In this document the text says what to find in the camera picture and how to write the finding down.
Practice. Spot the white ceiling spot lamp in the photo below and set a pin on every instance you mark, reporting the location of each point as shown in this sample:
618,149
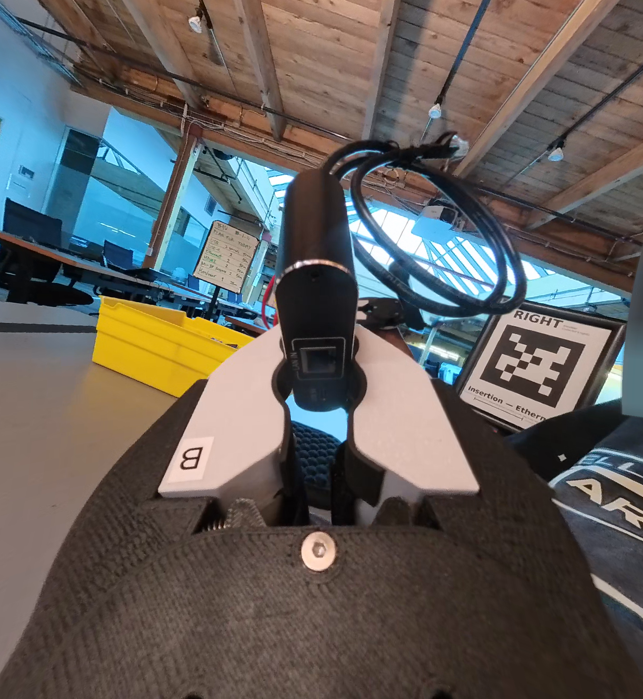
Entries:
556,154
434,111
194,23

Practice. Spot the dark honeycomb seat cushion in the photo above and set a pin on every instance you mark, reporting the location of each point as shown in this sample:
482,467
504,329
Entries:
316,464

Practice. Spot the handwritten whiteboard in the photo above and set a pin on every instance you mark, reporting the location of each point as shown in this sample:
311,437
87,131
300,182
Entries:
224,256

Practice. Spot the black mesh chair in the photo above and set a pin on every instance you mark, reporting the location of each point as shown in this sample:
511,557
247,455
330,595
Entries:
26,229
118,256

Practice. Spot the long wooden work table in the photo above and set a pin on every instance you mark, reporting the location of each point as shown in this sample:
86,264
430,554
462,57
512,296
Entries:
81,265

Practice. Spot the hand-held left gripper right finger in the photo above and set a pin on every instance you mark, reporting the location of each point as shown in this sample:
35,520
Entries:
414,437

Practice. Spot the yellow plastic bin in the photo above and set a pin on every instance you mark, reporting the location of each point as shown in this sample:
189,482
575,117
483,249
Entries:
146,349

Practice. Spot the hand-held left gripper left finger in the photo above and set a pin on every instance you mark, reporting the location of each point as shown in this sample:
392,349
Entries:
228,431

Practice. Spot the framed black white marker sign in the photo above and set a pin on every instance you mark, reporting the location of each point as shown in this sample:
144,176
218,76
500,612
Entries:
540,360

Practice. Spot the white ceiling projector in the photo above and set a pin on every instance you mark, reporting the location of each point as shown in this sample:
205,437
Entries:
436,218

